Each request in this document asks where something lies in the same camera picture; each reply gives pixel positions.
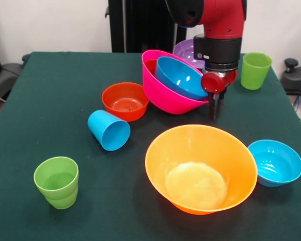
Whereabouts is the green cup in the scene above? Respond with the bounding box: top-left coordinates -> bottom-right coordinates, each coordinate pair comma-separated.
33,156 -> 79,210
240,52 -> 273,90

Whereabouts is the small light blue bowl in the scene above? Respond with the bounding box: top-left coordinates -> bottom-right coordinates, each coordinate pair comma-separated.
247,139 -> 301,188

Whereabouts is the large orange bowl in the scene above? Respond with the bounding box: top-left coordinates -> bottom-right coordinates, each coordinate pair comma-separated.
144,124 -> 258,215

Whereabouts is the large red bowl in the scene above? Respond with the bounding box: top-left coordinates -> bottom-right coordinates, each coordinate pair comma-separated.
144,59 -> 158,76

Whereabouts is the purple bowl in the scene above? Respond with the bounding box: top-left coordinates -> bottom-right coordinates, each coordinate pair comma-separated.
172,39 -> 206,70

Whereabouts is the large pink bowl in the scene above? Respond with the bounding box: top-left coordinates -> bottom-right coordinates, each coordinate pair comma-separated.
141,49 -> 210,115

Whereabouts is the dark green table cloth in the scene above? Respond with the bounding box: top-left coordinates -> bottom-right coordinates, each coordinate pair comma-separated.
0,51 -> 301,241

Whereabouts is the small red bowl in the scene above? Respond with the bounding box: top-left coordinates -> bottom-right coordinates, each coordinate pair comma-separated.
101,82 -> 150,123

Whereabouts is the medium blue bowl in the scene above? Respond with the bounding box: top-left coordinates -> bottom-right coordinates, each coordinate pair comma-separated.
155,56 -> 209,100

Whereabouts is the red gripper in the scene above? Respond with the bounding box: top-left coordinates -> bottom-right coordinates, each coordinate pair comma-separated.
201,70 -> 238,122

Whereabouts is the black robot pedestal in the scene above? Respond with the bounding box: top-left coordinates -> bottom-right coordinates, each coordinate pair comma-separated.
105,0 -> 189,53

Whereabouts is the black office chair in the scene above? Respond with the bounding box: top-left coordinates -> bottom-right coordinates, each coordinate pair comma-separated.
0,32 -> 31,101

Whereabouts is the blue cup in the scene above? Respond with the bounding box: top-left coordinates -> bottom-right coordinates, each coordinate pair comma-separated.
87,109 -> 131,152

